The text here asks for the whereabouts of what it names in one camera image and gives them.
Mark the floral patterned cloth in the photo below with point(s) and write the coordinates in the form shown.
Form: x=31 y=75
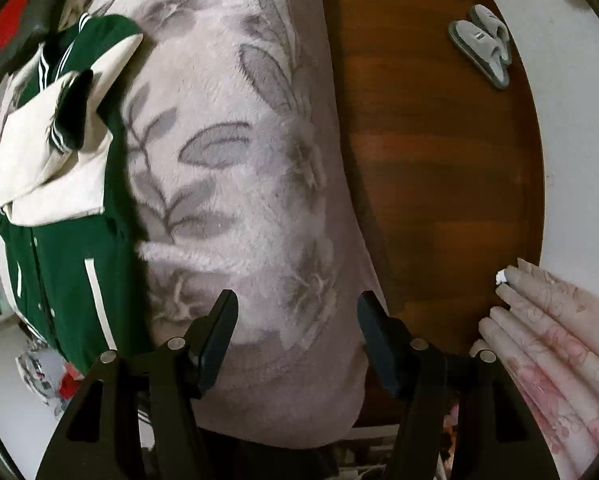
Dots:
x=36 y=372

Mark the grey slipper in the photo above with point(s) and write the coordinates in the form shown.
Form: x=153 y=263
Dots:
x=479 y=55
x=495 y=30

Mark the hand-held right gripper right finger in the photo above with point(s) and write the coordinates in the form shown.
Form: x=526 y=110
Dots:
x=377 y=332

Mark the red quilt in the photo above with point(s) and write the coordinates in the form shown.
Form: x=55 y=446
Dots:
x=14 y=5

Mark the green and white varsity jacket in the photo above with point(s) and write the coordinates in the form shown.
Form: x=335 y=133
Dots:
x=54 y=270

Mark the floral plush blanket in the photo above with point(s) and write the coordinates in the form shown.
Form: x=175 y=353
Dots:
x=229 y=160

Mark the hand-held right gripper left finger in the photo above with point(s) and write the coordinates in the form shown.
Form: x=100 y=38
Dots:
x=218 y=332

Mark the pink floral curtain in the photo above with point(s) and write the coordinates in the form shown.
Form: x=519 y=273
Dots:
x=554 y=360

